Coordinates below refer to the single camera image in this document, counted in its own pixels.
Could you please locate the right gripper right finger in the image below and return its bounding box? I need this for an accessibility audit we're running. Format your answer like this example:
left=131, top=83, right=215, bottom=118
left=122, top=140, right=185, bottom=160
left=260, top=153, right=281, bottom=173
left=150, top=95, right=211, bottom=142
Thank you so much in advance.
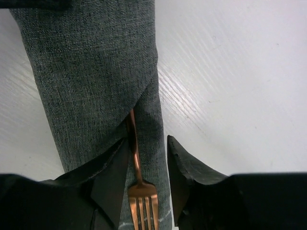
left=167, top=136, right=307, bottom=230

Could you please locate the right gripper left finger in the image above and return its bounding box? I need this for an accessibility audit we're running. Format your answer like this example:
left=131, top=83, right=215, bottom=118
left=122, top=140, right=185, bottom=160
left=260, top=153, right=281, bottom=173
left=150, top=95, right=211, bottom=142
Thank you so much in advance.
left=0, top=138, right=130, bottom=230

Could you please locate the copper fork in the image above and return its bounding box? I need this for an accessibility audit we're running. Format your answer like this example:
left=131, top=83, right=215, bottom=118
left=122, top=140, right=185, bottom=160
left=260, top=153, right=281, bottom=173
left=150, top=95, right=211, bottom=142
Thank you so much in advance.
left=126, top=110, right=159, bottom=230

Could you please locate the grey cloth napkin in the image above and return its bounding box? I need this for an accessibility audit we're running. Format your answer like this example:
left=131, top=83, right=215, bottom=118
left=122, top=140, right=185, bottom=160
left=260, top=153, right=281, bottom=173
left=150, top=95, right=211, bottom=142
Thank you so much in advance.
left=10, top=0, right=172, bottom=230

